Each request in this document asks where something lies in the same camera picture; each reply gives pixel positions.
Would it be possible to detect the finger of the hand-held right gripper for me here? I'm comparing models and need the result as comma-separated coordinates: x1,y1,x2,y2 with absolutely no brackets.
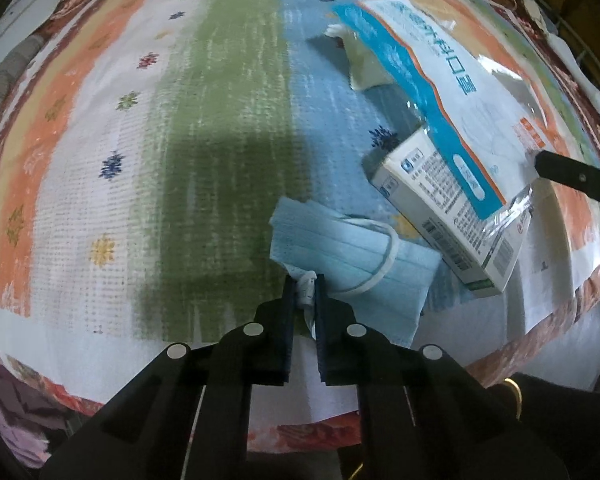
535,149,600,211

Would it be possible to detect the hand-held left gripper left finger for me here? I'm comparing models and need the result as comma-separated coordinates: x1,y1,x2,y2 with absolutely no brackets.
40,276,297,480

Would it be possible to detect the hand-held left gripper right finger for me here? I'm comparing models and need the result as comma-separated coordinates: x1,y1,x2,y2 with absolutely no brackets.
314,274,556,480

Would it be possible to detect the grey padded cloth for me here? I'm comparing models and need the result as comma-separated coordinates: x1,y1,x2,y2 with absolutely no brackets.
0,35,46,111

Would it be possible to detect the striped colourful tablecloth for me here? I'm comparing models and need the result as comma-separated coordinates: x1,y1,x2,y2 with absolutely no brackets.
0,0,600,461

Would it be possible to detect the white crumpled tissue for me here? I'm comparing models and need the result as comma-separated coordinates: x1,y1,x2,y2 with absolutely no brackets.
323,24,396,92

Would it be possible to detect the white rolled cloth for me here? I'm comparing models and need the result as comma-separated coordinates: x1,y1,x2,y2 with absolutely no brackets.
550,35,600,111

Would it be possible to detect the white cabinet door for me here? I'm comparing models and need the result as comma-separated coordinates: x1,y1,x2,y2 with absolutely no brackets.
0,0,81,51

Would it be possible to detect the purple cloth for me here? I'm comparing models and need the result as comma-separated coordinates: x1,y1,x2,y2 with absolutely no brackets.
0,355,56,466

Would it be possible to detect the white cardboard medicine box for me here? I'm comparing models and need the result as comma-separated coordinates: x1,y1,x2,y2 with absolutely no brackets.
370,126,531,295

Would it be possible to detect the person's dark clothing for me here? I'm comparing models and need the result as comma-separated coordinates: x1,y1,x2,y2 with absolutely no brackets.
480,370,600,480

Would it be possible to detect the plastic face mask package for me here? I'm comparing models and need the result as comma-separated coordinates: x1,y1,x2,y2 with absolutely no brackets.
330,0,556,221

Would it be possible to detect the blue face mask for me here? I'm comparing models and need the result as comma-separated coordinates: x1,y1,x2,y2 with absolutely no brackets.
269,197,442,348

